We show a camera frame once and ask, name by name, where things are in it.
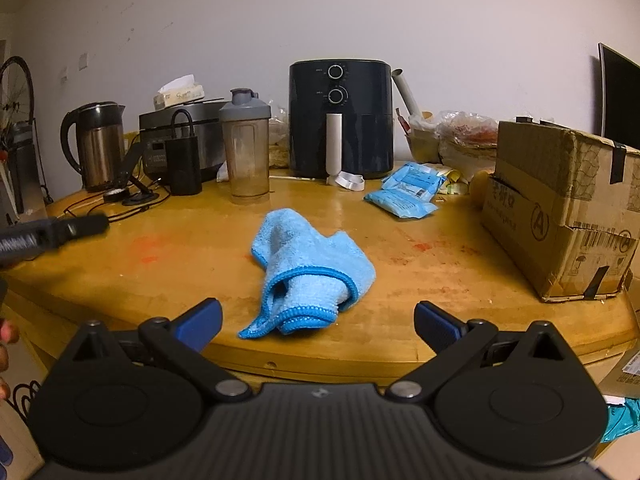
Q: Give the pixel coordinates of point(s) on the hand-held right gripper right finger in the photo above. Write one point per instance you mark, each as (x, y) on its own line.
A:
(437, 322)

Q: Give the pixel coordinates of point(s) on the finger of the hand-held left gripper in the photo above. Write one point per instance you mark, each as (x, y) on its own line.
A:
(75, 226)

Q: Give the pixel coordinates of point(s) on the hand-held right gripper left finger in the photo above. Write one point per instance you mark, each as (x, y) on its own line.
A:
(200, 317)

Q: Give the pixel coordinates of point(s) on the blue microfiber cloth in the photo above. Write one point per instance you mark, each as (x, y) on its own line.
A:
(310, 260)

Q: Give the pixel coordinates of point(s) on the grey shaker bottle lid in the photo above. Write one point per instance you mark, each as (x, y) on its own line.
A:
(245, 150)

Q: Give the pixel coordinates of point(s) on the person's left hand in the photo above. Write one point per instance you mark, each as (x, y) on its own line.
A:
(7, 332)

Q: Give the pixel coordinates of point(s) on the small round black device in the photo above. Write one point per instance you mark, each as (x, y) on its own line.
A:
(116, 194)

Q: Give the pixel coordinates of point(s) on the steel electric kettle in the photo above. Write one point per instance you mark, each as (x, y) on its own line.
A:
(100, 145)

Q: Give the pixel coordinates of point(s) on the black phone stand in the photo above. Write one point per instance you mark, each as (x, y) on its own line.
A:
(131, 159)

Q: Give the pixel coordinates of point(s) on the blue plastic packet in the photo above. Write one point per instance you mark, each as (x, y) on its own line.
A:
(400, 203)
(415, 180)

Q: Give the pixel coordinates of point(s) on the yellow sachets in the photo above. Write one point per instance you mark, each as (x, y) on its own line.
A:
(452, 180)

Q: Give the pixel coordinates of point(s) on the brown cardboard box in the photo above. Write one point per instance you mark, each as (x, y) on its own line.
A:
(540, 220)

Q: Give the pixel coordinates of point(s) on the bicycle wheel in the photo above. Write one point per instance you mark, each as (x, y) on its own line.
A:
(31, 87)

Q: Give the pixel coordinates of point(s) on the small white plastic bag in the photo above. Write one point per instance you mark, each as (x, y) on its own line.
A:
(223, 174)

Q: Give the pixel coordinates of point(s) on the grey rice cooker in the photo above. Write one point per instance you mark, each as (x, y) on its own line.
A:
(205, 130)

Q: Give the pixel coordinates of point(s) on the white tissue box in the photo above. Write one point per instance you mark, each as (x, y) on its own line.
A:
(180, 96)

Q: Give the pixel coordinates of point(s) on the white ribbon strip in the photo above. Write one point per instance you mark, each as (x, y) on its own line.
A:
(347, 180)

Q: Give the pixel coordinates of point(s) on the thin white stick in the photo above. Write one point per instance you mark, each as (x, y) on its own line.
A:
(295, 178)

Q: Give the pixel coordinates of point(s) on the white box black swirl print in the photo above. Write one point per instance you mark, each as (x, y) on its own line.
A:
(20, 425)

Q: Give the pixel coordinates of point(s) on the plastic bag of yellow food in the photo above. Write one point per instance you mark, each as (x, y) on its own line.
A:
(420, 142)

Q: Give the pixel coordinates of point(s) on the clear bag of bread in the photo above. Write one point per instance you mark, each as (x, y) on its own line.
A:
(279, 145)

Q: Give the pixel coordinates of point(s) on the plastic bag of flatbreads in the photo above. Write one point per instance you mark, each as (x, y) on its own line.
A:
(467, 135)

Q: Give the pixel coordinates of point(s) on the brown parcel with label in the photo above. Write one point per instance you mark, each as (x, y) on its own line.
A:
(622, 375)

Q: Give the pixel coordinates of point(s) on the black air fryer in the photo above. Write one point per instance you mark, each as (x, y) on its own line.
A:
(360, 135)

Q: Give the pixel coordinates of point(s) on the teal plastic bag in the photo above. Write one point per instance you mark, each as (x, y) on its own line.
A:
(622, 417)

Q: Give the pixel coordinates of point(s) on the white tube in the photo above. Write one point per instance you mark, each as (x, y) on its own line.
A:
(406, 92)

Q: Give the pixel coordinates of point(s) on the black flat television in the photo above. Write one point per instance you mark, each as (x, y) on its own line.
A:
(622, 100)

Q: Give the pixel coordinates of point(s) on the white wall switch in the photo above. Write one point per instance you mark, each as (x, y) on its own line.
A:
(82, 61)

